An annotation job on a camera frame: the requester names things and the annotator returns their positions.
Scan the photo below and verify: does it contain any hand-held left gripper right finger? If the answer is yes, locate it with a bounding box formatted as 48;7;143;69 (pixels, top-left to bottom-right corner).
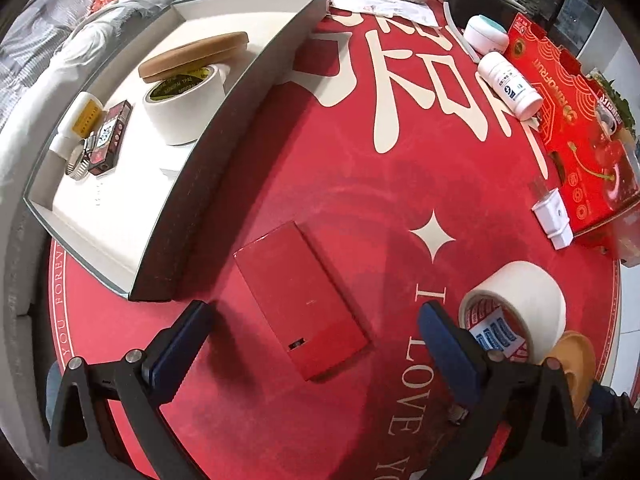
417;301;586;480

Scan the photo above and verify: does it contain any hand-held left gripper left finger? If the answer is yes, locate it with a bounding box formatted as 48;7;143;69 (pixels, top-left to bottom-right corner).
47;300;216;480

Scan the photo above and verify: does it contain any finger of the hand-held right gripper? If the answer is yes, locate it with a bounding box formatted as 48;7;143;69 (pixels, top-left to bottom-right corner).
582;382;626;441

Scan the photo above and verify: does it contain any tan round disc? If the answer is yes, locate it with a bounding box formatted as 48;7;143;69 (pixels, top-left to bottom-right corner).
542;331;598;428
138;31;249;84

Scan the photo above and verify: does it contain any white tape roll striped core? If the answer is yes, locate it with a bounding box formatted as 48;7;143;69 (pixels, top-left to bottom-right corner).
458;261;567;366

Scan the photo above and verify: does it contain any grey shallow tray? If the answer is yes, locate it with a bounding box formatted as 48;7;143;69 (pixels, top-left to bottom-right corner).
22;0;328;302

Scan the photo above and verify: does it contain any white power plug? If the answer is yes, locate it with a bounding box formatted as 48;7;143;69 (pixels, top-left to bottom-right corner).
530;187;574;251

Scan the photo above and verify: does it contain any small dark patterned box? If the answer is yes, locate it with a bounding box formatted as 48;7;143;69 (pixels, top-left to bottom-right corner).
87;100;132;177

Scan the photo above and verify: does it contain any white tape roll yellow core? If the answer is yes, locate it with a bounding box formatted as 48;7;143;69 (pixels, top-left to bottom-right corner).
142;62;232;147

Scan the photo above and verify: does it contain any white bottle yellow label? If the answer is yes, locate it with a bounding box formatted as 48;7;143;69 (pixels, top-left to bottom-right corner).
48;91;104;160

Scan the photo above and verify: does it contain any grey curved sofa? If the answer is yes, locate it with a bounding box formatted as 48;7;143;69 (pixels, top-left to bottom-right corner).
0;0;281;480

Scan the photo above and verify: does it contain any red gift box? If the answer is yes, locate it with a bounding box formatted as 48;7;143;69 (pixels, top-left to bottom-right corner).
502;12;640;256

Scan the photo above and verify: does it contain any white bottle blue label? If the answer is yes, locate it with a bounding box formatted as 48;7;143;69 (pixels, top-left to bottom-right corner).
477;51;544;120

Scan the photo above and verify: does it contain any white jar teal lid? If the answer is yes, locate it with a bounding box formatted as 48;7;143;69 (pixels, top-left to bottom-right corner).
462;14;510;55

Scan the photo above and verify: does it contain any white plastic strip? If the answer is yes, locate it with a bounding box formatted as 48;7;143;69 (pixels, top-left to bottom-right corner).
442;2;478;63

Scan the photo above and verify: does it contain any grey striped blanket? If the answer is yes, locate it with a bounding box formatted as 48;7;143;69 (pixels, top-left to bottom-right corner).
0;0;101;126

